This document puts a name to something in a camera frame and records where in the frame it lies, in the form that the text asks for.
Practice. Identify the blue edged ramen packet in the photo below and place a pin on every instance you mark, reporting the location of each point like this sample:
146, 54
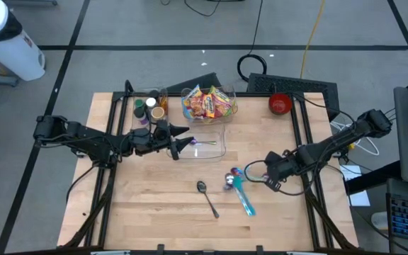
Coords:
187, 104

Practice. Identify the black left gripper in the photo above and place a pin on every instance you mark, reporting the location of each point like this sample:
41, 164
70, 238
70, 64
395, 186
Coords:
144, 141

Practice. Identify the white trash can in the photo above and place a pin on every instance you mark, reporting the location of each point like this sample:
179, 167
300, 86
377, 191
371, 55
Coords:
2, 39

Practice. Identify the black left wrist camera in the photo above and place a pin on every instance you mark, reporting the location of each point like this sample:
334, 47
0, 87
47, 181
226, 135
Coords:
161, 130

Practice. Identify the orange ramen packet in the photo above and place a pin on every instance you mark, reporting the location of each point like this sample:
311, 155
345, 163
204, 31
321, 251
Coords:
209, 105

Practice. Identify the black lid spice jar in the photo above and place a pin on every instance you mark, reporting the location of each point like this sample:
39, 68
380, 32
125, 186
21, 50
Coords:
154, 93

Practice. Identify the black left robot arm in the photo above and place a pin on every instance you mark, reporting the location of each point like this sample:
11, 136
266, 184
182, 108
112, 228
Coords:
83, 138

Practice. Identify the black aluminium table frame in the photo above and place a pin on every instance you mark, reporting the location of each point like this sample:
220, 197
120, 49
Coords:
113, 106

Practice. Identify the clear plastic bin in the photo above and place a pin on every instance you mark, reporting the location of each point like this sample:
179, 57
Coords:
149, 125
207, 120
207, 152

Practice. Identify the red bowl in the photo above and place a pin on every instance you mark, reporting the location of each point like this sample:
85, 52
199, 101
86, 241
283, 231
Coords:
280, 103

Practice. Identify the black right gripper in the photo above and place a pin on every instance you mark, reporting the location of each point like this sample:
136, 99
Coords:
278, 168

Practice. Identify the green lid spice jar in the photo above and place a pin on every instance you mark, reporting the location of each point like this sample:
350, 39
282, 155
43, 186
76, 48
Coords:
139, 103

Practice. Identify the purple label black lid bottle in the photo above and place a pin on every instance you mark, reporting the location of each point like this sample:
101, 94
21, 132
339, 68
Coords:
140, 114

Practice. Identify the brown spice bottle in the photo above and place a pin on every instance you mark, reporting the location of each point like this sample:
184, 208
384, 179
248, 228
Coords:
164, 103

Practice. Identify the white computer mouse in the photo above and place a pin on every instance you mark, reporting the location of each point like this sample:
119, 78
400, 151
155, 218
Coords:
379, 220

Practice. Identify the white lid spices jar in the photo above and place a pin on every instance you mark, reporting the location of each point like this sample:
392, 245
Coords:
151, 102

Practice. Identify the dark steel spoon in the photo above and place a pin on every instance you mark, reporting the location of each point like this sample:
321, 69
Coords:
201, 186

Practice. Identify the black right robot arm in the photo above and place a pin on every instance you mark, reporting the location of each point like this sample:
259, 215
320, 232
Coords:
331, 145

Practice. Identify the white paper sheet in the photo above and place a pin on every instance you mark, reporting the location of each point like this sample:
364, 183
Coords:
358, 198

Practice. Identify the tan lid spice jar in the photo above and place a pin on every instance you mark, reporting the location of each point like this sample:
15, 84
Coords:
157, 113

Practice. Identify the green pink ramen packet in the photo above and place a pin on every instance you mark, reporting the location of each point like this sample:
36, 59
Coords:
225, 102

